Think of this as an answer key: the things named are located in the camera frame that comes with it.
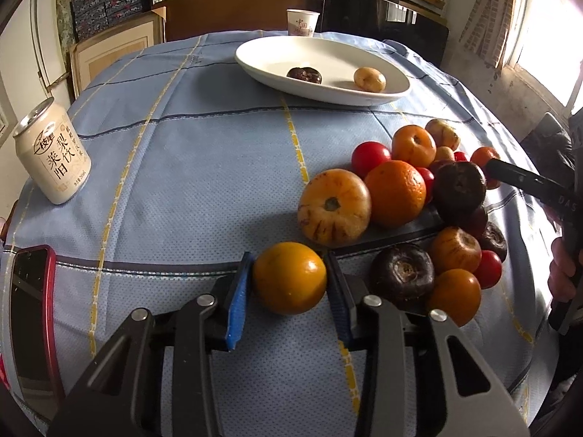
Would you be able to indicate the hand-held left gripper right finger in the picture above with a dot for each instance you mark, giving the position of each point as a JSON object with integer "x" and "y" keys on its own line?
{"x": 339, "y": 302}

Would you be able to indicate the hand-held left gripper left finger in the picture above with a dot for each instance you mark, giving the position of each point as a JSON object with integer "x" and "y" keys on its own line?
{"x": 239, "y": 300}

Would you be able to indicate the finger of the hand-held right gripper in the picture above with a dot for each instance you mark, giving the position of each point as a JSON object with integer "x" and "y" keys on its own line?
{"x": 510, "y": 174}

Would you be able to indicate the small orange fruit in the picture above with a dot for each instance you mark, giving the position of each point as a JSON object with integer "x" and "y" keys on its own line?
{"x": 482, "y": 154}

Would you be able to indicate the yellow-orange round orange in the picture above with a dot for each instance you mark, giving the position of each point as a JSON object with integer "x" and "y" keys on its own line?
{"x": 289, "y": 278}

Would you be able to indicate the dark purple plum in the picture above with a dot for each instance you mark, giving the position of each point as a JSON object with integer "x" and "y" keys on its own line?
{"x": 476, "y": 223}

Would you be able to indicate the orange persimmon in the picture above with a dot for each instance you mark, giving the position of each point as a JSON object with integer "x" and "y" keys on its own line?
{"x": 413, "y": 145}

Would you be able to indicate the white oval plate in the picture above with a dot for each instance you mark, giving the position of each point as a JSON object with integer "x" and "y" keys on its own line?
{"x": 319, "y": 61}

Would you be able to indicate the person's right hand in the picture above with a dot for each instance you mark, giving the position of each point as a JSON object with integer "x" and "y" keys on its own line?
{"x": 562, "y": 273}

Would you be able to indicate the dark cloth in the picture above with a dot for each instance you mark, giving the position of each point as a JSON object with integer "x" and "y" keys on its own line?
{"x": 549, "y": 145}

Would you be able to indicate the small red tomato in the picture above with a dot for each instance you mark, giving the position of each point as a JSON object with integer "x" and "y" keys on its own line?
{"x": 460, "y": 156}
{"x": 427, "y": 184}

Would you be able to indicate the large dark brown mangosteen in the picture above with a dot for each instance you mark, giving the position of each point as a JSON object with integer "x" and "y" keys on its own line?
{"x": 401, "y": 277}

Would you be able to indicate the small yellow fruit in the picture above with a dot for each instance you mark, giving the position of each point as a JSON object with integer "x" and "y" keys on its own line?
{"x": 444, "y": 153}

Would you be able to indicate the striped yellow-brown fruit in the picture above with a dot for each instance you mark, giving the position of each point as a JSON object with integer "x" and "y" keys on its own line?
{"x": 442, "y": 133}

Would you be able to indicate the spotted orange fruit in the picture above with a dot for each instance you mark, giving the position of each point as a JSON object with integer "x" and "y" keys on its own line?
{"x": 455, "y": 250}

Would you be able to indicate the large striped yellow fruit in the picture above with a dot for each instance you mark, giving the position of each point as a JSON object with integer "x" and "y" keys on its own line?
{"x": 335, "y": 207}

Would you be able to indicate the smooth orange fruit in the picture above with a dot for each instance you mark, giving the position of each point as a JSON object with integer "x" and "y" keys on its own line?
{"x": 455, "y": 297}

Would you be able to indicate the large deep orange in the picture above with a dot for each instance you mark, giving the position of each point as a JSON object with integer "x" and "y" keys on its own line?
{"x": 395, "y": 193}

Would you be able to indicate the blue checked tablecloth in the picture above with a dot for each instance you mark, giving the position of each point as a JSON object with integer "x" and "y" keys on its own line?
{"x": 182, "y": 168}

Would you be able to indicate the window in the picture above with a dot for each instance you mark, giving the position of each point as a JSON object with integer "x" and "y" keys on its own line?
{"x": 546, "y": 32}

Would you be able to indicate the pale yellow round fruit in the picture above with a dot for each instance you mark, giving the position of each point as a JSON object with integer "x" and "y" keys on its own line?
{"x": 370, "y": 78}

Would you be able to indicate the black glossy panel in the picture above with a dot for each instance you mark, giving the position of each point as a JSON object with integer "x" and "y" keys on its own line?
{"x": 373, "y": 18}

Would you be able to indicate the phone with red case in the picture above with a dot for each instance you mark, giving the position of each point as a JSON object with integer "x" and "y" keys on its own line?
{"x": 32, "y": 323}

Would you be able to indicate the small dark brown fruit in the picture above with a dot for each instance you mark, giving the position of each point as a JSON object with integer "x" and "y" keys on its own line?
{"x": 304, "y": 75}

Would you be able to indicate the cream drink can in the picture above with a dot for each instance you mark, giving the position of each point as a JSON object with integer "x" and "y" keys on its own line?
{"x": 52, "y": 154}

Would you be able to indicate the white paper cup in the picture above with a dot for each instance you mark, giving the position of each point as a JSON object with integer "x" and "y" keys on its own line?
{"x": 301, "y": 22}

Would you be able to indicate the brown wooden cabinet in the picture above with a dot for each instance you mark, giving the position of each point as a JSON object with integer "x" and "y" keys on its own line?
{"x": 227, "y": 16}

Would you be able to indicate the stack of blue patterned boxes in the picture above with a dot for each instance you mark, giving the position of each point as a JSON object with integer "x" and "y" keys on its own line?
{"x": 107, "y": 7}

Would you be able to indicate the green marbled board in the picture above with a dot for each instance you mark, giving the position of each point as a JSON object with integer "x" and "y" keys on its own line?
{"x": 64, "y": 9}

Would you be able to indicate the wooden picture frame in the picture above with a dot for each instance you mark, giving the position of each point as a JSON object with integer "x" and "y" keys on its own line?
{"x": 114, "y": 54}

